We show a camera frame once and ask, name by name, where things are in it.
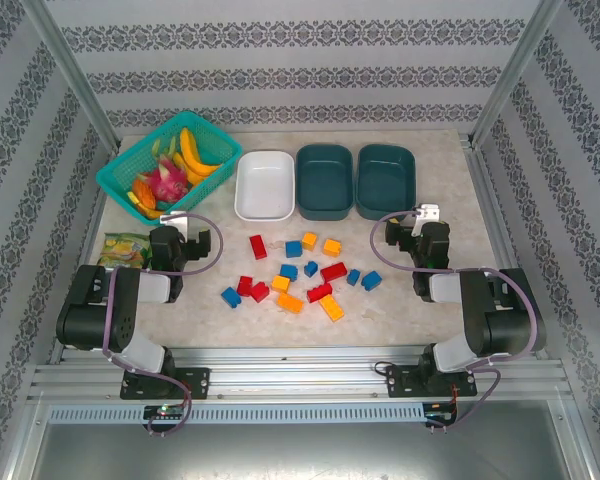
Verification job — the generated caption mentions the long yellow lego brick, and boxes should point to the long yellow lego brick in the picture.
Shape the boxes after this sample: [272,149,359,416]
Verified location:
[276,292,305,315]
[318,294,346,324]

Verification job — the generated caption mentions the yellow toy fruit piece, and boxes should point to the yellow toy fruit piece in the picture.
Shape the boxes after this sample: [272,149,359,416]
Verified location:
[125,190,167,220]

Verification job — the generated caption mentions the green yellow snack bag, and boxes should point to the green yellow snack bag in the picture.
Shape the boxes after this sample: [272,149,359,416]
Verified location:
[97,231,154,271]

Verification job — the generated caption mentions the dark teal plastic bin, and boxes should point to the dark teal plastic bin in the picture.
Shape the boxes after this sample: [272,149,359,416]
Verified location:
[355,143,417,222]
[295,143,354,222]

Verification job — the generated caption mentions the orange toy fruit slice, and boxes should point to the orange toy fruit slice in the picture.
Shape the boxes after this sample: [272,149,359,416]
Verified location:
[131,172,157,210]

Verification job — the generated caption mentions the pink toy dragon fruit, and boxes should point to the pink toy dragon fruit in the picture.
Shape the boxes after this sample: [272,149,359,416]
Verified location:
[147,154,191,204]

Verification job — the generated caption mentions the yellow toy banana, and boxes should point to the yellow toy banana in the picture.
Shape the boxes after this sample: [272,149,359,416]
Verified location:
[172,151,206,187]
[178,127,225,177]

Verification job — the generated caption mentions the white plastic bin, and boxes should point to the white plastic bin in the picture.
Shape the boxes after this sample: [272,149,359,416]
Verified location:
[233,150,296,222]

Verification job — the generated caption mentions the teal plastic mesh basket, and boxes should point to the teal plastic mesh basket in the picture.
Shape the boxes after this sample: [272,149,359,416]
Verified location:
[95,110,245,227]

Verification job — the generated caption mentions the small circuit board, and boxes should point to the small circuit board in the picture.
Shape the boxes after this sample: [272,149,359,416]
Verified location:
[424,403,459,420]
[144,404,186,420]

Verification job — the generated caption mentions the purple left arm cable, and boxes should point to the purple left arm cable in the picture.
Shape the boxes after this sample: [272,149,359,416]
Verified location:
[101,212,225,439]

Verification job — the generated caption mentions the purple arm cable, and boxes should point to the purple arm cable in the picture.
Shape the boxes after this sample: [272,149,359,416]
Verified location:
[370,209,540,434]
[101,212,225,439]

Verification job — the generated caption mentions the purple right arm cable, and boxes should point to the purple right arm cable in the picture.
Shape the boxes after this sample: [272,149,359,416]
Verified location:
[370,209,540,434]

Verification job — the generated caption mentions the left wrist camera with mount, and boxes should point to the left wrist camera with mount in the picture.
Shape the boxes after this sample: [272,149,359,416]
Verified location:
[159,210,189,234]

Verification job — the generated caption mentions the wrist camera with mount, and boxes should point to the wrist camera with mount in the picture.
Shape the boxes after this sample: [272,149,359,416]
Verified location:
[159,210,189,234]
[410,202,442,237]

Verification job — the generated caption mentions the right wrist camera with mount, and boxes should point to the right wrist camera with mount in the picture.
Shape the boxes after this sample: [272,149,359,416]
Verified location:
[410,202,442,237]

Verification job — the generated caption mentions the aluminium side rail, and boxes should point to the aluminium side rail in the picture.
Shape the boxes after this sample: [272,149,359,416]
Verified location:
[47,189,109,364]
[459,132,551,361]

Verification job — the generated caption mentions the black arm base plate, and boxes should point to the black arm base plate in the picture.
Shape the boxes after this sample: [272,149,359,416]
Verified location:
[119,367,212,401]
[385,363,479,399]

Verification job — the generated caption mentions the aluminium mounting rail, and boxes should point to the aluminium mounting rail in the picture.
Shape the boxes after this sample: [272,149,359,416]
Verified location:
[27,344,576,401]

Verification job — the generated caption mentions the slotted grey cable duct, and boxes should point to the slotted grey cable duct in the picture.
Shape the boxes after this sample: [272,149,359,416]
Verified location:
[47,402,426,425]

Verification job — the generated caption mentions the aluminium frame post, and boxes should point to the aluminium frame post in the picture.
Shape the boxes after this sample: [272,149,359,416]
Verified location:
[467,0,565,149]
[20,0,124,154]

